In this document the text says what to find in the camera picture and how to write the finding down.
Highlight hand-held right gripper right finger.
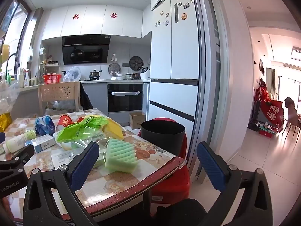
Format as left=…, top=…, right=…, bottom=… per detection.
left=197, top=142, right=279, bottom=226

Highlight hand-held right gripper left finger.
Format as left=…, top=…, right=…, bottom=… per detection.
left=23, top=142, right=100, bottom=226

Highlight green white lotion bottle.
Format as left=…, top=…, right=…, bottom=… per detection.
left=3, top=130, right=37, bottom=154

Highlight white paper leaflet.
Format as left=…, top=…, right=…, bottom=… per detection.
left=51, top=152, right=78, bottom=170

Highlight clear plastic packaging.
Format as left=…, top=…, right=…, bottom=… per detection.
left=54, top=130, right=111, bottom=169

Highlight blue white small box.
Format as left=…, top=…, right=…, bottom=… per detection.
left=25, top=134, right=57, bottom=153

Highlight green plastic bag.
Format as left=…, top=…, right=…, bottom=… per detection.
left=56, top=115, right=110, bottom=144

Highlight green wavy sponge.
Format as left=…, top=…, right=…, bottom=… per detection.
left=105, top=138, right=137, bottom=173

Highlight blue plastic bag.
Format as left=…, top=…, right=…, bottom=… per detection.
left=34, top=115, right=56, bottom=136

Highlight red paper cup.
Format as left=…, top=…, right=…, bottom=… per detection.
left=57, top=115, right=74, bottom=132

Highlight black trash bin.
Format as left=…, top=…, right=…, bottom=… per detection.
left=141, top=120, right=186, bottom=158

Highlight gold foil bag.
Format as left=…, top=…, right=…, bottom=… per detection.
left=0, top=112, right=12, bottom=133

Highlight large clear plastic bag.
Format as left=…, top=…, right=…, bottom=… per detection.
left=0, top=79, right=21, bottom=116

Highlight red plastic stool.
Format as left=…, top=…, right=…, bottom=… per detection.
left=138, top=117, right=191, bottom=203

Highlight checkered plastic tablecloth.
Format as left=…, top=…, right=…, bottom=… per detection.
left=0, top=108, right=188, bottom=220

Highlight crumpled plastic bags behind chair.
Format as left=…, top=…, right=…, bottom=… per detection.
left=45, top=99, right=81, bottom=114

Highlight white spray bottle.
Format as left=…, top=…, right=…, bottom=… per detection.
left=23, top=68, right=31, bottom=88

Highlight dark jacket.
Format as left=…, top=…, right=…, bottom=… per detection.
left=79, top=82, right=93, bottom=111

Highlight brown cardboard box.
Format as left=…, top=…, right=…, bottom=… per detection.
left=128, top=112, right=147, bottom=130

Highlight grey kitchen counter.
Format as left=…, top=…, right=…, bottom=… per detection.
left=0, top=79, right=151, bottom=115

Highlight black built-in oven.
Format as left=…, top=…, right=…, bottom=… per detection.
left=107, top=83, right=143, bottom=113

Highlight red plastic basket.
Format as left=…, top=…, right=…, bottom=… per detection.
left=43, top=74, right=62, bottom=85

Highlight black kitchen faucet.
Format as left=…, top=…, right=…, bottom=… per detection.
left=5, top=53, right=21, bottom=79

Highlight red printed banner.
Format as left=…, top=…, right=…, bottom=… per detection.
left=254, top=79, right=284, bottom=133

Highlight black cooking pot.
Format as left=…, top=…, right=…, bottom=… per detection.
left=89, top=69, right=103, bottom=80

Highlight translucent bag on counter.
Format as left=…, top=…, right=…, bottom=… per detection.
left=63, top=66, right=81, bottom=82

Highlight round grey steamer plate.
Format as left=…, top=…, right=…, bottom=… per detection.
left=108, top=63, right=121, bottom=76

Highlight brown dining chair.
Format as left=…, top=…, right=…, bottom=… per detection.
left=283, top=97, right=301, bottom=138

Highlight white rice cooker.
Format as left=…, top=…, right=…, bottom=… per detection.
left=140, top=67, right=151, bottom=80

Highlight black range hood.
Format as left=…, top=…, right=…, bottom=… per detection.
left=62, top=34, right=112, bottom=65

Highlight white refrigerator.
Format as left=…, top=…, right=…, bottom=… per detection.
left=147, top=0, right=201, bottom=123

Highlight white upper kitchen cabinets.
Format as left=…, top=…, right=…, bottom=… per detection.
left=42, top=4, right=152, bottom=40

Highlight white air conditioner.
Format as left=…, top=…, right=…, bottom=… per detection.
left=291, top=46, right=301, bottom=62

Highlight grey sliding door frame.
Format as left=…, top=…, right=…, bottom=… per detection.
left=190, top=0, right=230, bottom=184

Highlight round black wall rack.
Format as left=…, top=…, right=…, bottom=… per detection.
left=128, top=56, right=144, bottom=71

